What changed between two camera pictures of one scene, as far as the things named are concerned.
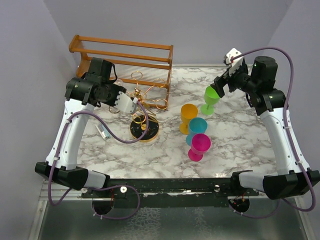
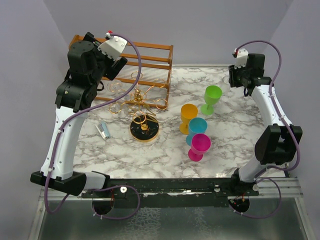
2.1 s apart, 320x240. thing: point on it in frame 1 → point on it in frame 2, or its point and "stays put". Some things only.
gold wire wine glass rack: [145, 126] stays put
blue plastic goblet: [197, 125] stays put
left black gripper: [117, 88] → [113, 65]
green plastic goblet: [211, 97] stays put
